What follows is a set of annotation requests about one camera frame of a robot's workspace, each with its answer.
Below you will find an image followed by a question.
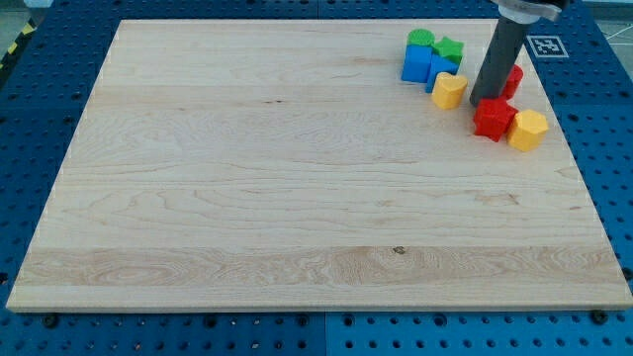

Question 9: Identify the red circle block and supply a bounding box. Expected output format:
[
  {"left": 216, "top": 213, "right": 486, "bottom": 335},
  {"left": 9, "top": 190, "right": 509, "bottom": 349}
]
[{"left": 501, "top": 64, "right": 524, "bottom": 100}]

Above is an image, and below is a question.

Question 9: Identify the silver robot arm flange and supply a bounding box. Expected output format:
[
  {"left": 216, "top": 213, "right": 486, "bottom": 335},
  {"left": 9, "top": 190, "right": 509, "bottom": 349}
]
[{"left": 492, "top": 0, "right": 570, "bottom": 25}]

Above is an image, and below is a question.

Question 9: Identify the green circle block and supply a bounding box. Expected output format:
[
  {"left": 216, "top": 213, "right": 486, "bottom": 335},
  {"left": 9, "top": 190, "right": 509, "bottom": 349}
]
[{"left": 407, "top": 28, "right": 435, "bottom": 47}]

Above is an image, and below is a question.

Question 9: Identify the green star block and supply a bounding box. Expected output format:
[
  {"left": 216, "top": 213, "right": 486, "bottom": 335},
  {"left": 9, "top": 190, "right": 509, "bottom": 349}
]
[{"left": 432, "top": 37, "right": 464, "bottom": 64}]

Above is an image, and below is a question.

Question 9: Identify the red star block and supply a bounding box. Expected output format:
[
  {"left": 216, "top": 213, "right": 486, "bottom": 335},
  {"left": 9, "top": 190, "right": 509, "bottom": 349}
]
[{"left": 473, "top": 98, "right": 518, "bottom": 142}]

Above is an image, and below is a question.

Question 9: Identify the light wooden board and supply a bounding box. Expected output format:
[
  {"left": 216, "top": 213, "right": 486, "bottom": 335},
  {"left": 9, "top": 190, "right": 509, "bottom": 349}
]
[{"left": 7, "top": 20, "right": 632, "bottom": 312}]

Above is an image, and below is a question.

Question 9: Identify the blue cube block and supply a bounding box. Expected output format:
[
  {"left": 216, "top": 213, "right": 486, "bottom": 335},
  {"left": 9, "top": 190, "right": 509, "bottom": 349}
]
[{"left": 401, "top": 44, "right": 432, "bottom": 83}]

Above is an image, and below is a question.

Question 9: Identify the yellow heart block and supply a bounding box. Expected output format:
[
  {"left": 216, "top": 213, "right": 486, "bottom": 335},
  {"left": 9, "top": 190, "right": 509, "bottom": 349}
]
[{"left": 431, "top": 72, "right": 469, "bottom": 110}]

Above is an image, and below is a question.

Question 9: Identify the blue triangle block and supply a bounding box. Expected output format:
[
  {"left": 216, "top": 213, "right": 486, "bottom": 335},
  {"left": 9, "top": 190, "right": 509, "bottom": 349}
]
[{"left": 425, "top": 54, "right": 459, "bottom": 93}]

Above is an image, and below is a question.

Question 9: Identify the yellow hexagon block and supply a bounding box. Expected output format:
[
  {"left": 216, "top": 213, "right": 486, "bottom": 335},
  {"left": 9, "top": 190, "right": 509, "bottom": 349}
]
[{"left": 506, "top": 110, "right": 549, "bottom": 151}]

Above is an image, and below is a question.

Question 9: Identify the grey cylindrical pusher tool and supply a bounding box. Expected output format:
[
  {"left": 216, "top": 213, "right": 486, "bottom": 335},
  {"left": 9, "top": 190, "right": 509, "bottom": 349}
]
[{"left": 470, "top": 17, "right": 530, "bottom": 107}]

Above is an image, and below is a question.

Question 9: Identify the white fiducial marker tag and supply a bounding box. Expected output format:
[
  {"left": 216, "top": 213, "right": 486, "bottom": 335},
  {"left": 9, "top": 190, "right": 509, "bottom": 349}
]
[{"left": 527, "top": 35, "right": 569, "bottom": 58}]

